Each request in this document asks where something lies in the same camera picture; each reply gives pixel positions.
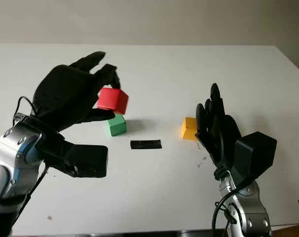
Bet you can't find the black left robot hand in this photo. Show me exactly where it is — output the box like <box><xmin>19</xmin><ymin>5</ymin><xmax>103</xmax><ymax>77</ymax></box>
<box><xmin>32</xmin><ymin>51</ymin><xmax>122</xmax><ymax>133</ymax></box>

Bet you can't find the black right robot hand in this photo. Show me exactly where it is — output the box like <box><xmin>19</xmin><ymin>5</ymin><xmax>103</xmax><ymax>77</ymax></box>
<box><xmin>195</xmin><ymin>83</ymin><xmax>242</xmax><ymax>173</ymax></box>

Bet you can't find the yellow wooden block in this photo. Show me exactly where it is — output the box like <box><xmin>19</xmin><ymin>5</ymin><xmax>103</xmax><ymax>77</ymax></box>
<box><xmin>180</xmin><ymin>117</ymin><xmax>199</xmax><ymax>141</ymax></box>

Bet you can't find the red wooden block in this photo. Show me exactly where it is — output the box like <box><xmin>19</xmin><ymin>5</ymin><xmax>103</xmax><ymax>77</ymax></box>
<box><xmin>96</xmin><ymin>87</ymin><xmax>129</xmax><ymax>115</ymax></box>

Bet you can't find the green wooden block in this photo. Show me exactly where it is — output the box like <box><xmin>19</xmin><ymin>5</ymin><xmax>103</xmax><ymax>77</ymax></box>
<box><xmin>106</xmin><ymin>114</ymin><xmax>127</xmax><ymax>137</ymax></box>

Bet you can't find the black tape strip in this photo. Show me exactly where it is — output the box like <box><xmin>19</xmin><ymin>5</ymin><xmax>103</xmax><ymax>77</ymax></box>
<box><xmin>130</xmin><ymin>139</ymin><xmax>163</xmax><ymax>150</ymax></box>

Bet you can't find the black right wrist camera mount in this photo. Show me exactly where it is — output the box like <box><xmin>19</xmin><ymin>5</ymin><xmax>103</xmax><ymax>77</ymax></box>
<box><xmin>234</xmin><ymin>131</ymin><xmax>278</xmax><ymax>184</ymax></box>

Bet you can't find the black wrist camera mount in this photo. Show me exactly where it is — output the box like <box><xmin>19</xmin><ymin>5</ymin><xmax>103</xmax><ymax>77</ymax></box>
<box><xmin>37</xmin><ymin>132</ymin><xmax>108</xmax><ymax>178</ymax></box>
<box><xmin>234</xmin><ymin>131</ymin><xmax>278</xmax><ymax>184</ymax></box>

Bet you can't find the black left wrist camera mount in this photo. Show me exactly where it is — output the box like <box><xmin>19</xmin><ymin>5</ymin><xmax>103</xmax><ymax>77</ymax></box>
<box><xmin>37</xmin><ymin>132</ymin><xmax>108</xmax><ymax>178</ymax></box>

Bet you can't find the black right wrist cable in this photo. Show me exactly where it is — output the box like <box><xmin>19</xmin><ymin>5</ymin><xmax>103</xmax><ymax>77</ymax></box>
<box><xmin>212</xmin><ymin>172</ymin><xmax>260</xmax><ymax>237</ymax></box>

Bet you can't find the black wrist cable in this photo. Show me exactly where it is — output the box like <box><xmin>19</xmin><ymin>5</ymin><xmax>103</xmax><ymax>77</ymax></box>
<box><xmin>5</xmin><ymin>95</ymin><xmax>48</xmax><ymax>233</ymax></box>
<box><xmin>212</xmin><ymin>172</ymin><xmax>260</xmax><ymax>237</ymax></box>

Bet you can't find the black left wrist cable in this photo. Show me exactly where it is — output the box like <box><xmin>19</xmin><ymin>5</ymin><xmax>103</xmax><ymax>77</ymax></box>
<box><xmin>5</xmin><ymin>95</ymin><xmax>48</xmax><ymax>233</ymax></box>

